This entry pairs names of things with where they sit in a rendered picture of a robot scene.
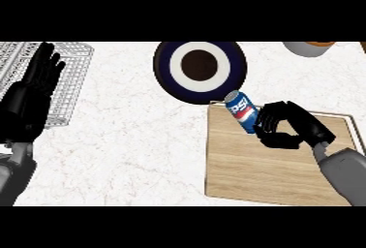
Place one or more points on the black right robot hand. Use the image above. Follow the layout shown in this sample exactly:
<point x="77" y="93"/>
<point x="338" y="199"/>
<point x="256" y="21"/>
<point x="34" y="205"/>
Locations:
<point x="291" y="124"/>

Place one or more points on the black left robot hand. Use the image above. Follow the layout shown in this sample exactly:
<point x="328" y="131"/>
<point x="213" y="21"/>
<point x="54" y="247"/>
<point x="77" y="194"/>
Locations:
<point x="28" y="97"/>

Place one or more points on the blue soda can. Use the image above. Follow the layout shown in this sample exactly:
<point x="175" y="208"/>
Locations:
<point x="242" y="111"/>

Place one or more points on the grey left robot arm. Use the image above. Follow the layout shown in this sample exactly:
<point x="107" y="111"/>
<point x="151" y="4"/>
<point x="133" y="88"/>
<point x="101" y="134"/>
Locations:
<point x="12" y="171"/>

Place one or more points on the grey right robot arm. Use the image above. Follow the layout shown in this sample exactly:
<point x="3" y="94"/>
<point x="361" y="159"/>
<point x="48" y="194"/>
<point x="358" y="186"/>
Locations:
<point x="341" y="174"/>

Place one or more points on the wooden tray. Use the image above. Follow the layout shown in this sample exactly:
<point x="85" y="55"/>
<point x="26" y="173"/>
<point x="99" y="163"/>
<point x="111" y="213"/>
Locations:
<point x="272" y="158"/>

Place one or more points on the navy and white round plate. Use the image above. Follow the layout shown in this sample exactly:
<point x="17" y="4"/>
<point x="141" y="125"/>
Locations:
<point x="200" y="71"/>

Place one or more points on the grey bowl with orange contents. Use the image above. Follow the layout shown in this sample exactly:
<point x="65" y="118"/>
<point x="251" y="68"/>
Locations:
<point x="310" y="47"/>

